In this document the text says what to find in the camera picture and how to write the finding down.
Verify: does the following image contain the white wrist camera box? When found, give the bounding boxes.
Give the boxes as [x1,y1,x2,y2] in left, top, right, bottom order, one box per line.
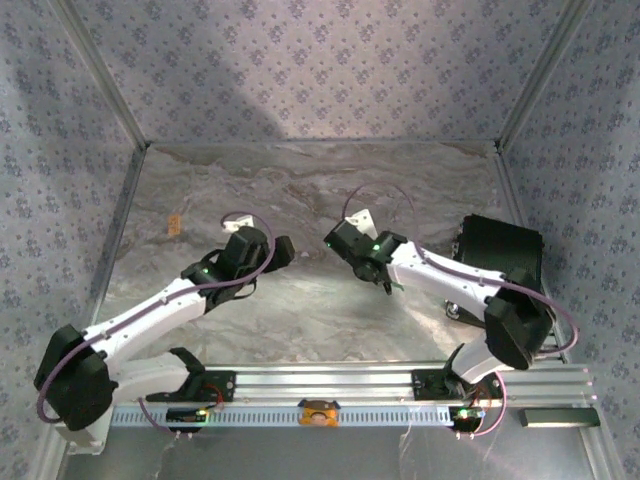
[343,208,378,246]
[222,212,255,234]

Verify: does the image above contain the grey slotted cable duct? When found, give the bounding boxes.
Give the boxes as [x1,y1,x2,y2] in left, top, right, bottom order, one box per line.
[109,403,457,429]

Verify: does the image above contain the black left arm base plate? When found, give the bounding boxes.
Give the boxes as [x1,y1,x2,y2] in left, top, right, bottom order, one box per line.
[145,370,237,403]

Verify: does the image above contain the white plastic bracket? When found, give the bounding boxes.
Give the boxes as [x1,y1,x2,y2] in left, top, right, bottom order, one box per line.
[53,414,112,455]

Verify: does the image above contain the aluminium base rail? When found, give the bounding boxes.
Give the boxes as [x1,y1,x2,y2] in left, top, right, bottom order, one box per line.
[52,364,599,407]

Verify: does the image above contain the black circuit board with LED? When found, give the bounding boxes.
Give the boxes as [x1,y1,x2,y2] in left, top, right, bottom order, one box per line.
[166,407,209,426]
[448,405,486,425]

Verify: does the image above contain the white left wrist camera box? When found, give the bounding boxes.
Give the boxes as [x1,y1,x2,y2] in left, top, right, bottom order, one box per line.
[222,212,255,234]

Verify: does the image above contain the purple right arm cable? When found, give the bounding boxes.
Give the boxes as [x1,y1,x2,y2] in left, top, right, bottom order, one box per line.
[342,182,581,440]

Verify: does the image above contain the aluminium frame post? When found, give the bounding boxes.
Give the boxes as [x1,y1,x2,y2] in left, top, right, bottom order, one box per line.
[494,0,594,151]
[49,0,150,149]

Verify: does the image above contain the black mesh box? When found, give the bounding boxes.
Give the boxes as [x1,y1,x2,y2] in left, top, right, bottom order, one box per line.
[452,213,545,301]

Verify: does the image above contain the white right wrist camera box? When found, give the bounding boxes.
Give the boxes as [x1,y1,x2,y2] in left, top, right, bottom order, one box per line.
[343,208,378,246]

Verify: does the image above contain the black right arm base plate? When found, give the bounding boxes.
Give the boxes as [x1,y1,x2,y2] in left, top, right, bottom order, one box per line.
[411,368,503,402]

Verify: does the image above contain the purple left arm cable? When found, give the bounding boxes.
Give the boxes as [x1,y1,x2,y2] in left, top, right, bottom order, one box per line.
[37,210,276,440]

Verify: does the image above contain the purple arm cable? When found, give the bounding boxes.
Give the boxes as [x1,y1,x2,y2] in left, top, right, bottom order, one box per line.
[37,210,276,440]
[342,182,581,440]

